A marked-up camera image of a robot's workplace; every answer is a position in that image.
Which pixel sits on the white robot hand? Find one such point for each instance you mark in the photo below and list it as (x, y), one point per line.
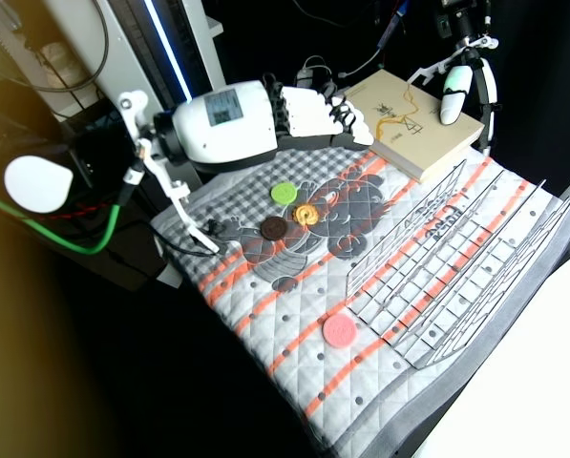
(454, 95)
(227, 124)

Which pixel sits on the beige paperback book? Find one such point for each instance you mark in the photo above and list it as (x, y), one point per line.
(408, 133)

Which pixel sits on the green toy cookie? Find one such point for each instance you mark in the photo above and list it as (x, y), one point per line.
(284, 193)

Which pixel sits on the white power strip with plugs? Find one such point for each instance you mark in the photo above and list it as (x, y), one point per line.
(313, 78)

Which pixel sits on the white column with blue light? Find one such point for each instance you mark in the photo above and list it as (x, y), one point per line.
(136, 62)

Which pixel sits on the brown toy cookie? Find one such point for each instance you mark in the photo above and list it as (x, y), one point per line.
(274, 228)

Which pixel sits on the yellow toy cookie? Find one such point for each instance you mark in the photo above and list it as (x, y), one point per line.
(306, 214)

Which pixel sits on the pink toy cookie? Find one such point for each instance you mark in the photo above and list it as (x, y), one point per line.
(339, 330)

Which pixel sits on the grey quilt with bear print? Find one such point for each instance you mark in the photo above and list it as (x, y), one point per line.
(313, 381)

